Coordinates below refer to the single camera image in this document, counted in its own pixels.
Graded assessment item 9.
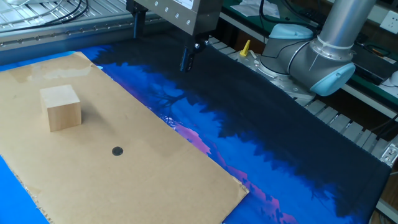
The silver Schunk gripper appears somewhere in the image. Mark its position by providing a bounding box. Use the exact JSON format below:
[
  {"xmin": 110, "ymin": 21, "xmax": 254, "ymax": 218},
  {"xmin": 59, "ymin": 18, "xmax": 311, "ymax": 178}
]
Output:
[{"xmin": 126, "ymin": 0, "xmax": 224, "ymax": 73}]

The large wooden cube block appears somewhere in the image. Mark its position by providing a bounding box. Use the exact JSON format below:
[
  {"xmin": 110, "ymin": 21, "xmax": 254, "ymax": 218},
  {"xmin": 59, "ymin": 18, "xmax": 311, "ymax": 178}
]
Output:
[{"xmin": 39, "ymin": 84, "xmax": 82, "ymax": 133}]

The white paper sheet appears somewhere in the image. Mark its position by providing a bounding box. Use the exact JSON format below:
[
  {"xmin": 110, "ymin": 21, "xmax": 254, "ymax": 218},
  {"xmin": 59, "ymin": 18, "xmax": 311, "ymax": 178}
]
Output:
[{"xmin": 230, "ymin": 0, "xmax": 280, "ymax": 19}]

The blue landscape printed cloth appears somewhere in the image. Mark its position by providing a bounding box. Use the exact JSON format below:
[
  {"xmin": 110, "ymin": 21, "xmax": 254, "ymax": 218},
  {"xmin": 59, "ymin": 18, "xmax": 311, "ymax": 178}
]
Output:
[{"xmin": 0, "ymin": 30, "xmax": 392, "ymax": 224}]

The brown cardboard sheet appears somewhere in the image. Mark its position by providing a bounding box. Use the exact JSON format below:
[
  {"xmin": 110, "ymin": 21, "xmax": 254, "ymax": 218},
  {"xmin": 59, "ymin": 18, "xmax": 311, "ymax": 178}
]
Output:
[{"xmin": 0, "ymin": 51, "xmax": 249, "ymax": 224}]

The black flat device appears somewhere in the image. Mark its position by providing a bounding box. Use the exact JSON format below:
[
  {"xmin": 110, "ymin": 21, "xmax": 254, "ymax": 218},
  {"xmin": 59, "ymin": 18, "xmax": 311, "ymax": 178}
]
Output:
[{"xmin": 351, "ymin": 43, "xmax": 398, "ymax": 86}]

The yellow plastic handle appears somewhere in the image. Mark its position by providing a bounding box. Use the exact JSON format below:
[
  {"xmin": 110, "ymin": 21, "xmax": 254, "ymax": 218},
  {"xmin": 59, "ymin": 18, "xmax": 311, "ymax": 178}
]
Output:
[{"xmin": 239, "ymin": 39, "xmax": 251, "ymax": 57}]

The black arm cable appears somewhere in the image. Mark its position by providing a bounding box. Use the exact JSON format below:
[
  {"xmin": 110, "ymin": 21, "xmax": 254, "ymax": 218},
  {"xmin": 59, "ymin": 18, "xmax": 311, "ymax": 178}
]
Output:
[{"xmin": 259, "ymin": 0, "xmax": 321, "ymax": 30}]

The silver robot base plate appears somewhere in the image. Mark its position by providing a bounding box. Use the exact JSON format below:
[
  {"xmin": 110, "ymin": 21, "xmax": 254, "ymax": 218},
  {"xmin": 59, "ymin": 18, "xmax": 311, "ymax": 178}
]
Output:
[{"xmin": 238, "ymin": 49, "xmax": 317, "ymax": 100}]

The white cable tie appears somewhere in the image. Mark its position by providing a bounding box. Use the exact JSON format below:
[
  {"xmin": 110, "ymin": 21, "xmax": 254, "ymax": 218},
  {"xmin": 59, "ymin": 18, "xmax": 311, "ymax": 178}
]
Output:
[{"xmin": 309, "ymin": 35, "xmax": 355, "ymax": 72}]

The white wall socket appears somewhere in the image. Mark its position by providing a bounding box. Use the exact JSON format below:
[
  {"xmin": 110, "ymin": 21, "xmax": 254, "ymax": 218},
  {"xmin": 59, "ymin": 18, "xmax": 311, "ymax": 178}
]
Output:
[{"xmin": 379, "ymin": 10, "xmax": 398, "ymax": 34}]

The black table cable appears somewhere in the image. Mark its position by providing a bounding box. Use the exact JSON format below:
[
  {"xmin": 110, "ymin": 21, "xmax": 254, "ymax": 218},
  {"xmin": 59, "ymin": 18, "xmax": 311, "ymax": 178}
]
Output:
[{"xmin": 369, "ymin": 113, "xmax": 398, "ymax": 141}]

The silver corner bracket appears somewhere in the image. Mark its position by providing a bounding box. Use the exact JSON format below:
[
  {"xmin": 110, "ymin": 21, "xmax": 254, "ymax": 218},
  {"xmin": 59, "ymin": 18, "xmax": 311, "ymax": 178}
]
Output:
[{"xmin": 381, "ymin": 143, "xmax": 398, "ymax": 167}]

